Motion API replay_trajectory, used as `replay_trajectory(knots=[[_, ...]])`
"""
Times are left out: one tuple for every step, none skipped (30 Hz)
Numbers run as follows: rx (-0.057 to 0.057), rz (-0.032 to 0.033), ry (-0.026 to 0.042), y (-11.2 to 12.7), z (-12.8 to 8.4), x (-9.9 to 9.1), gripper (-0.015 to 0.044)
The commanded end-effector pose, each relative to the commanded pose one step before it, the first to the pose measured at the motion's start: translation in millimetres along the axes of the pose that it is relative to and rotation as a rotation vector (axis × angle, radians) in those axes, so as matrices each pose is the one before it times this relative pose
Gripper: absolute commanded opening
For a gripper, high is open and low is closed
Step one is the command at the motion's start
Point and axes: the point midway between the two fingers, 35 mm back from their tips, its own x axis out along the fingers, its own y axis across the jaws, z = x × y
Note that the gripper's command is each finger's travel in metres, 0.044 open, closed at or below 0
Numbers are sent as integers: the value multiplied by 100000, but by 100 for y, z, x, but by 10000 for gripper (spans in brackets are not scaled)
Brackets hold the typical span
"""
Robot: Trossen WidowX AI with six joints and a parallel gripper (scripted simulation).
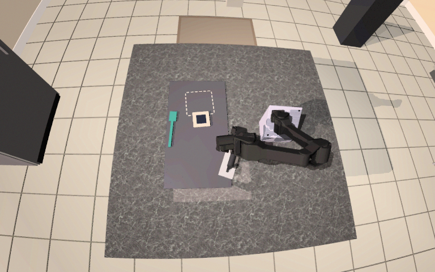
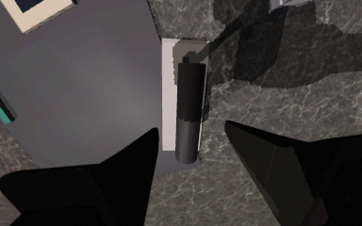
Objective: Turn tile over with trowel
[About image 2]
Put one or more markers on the beige square tile with dark blue centre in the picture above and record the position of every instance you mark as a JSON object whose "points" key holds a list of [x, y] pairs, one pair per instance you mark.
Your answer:
{"points": [[30, 14]]}

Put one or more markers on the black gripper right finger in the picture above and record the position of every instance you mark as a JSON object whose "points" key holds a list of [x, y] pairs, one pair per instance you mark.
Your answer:
{"points": [[292, 175]]}

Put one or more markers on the teal small trowel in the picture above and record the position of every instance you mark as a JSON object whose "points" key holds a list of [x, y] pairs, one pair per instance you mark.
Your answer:
{"points": [[4, 114]]}

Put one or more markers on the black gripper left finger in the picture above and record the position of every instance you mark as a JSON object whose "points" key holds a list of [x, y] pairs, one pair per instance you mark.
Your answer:
{"points": [[119, 186]]}

